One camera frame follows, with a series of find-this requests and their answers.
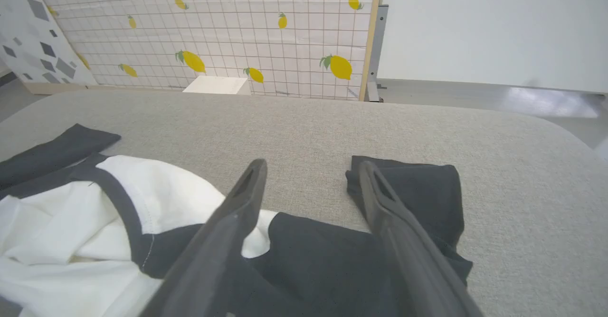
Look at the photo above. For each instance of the small white box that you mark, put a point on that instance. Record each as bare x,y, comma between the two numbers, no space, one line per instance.
216,85

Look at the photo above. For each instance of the lemon print grid panel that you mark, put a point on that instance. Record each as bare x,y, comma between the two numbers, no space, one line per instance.
228,27

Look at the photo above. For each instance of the white and black shirt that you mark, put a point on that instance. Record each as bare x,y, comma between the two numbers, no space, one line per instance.
313,269

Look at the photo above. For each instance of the grey metal bracket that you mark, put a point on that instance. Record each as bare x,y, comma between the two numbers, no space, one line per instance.
375,46

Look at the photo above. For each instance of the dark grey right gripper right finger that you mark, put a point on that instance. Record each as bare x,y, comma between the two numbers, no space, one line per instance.
408,250

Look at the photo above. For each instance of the grey terrazzo pattern panel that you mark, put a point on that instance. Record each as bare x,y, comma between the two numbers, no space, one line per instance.
33,36

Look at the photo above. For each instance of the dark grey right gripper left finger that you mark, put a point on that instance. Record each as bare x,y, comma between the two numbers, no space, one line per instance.
213,250

